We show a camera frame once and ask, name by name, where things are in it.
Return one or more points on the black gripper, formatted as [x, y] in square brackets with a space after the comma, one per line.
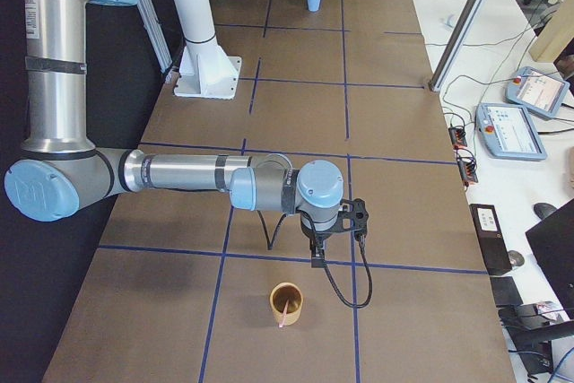
[318, 233]

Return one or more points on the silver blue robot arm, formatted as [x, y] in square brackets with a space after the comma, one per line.
[123, 86]

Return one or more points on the tan bamboo cup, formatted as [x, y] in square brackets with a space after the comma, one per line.
[279, 295]

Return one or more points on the black orange connector board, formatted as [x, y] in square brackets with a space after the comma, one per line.
[467, 170]
[457, 136]

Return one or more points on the black power adapter box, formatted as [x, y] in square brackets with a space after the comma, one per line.
[491, 242]

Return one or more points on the near teach pendant tablet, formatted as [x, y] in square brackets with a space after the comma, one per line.
[508, 132]

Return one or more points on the teach pendant tablet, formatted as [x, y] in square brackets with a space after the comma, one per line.
[541, 93]
[508, 132]

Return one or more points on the black computer mouse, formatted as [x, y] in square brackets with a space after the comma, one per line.
[543, 210]

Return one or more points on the black monitor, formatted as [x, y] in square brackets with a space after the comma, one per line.
[551, 241]

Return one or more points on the far teach pendant tablet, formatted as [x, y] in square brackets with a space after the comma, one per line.
[541, 93]

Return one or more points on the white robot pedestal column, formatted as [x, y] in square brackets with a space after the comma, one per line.
[205, 70]

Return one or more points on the aluminium frame post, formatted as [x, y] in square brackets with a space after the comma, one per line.
[455, 43]

